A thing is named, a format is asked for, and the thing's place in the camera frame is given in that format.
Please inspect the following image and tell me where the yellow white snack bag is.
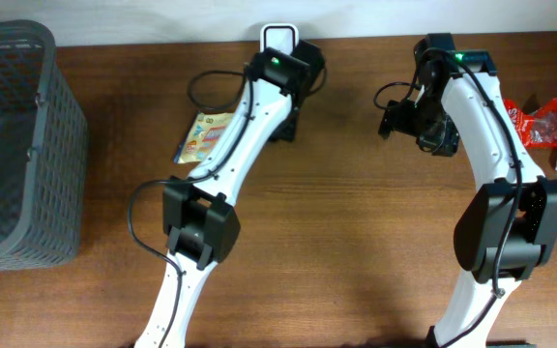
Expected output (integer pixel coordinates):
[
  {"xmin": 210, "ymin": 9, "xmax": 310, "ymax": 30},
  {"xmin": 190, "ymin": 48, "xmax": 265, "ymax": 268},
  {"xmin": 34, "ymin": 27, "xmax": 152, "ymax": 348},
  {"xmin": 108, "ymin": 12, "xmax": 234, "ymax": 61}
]
[{"xmin": 173, "ymin": 112, "xmax": 233, "ymax": 164}]

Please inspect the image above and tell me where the red snack bag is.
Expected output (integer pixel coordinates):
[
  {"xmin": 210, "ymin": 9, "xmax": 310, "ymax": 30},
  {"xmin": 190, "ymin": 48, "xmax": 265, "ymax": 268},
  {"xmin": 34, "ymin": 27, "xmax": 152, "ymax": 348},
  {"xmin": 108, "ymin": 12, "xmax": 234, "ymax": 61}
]
[{"xmin": 504, "ymin": 98, "xmax": 557, "ymax": 149}]

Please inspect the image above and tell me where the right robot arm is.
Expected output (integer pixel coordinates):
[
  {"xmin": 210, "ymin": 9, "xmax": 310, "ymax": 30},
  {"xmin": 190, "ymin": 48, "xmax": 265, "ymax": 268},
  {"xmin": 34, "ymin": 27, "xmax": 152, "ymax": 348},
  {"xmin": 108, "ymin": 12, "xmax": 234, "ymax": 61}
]
[{"xmin": 378, "ymin": 33, "xmax": 557, "ymax": 347}]

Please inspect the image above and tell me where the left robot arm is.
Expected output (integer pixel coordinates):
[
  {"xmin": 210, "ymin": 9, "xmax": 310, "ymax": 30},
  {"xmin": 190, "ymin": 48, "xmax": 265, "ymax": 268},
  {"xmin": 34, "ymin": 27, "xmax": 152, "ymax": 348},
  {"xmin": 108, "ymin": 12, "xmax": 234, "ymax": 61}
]
[{"xmin": 134, "ymin": 41, "xmax": 326, "ymax": 348}]

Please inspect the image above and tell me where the white barcode scanner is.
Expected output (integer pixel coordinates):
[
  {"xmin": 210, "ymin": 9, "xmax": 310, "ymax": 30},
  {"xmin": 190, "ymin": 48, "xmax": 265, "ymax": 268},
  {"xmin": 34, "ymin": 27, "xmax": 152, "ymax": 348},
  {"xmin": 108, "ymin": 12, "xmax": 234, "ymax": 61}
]
[{"xmin": 259, "ymin": 23, "xmax": 300, "ymax": 55}]

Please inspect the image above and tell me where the grey plastic basket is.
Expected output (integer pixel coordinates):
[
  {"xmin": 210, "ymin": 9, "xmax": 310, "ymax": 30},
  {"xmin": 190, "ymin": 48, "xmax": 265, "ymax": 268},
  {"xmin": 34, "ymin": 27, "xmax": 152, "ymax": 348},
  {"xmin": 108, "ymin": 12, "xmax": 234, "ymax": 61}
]
[{"xmin": 0, "ymin": 20, "xmax": 89, "ymax": 272}]

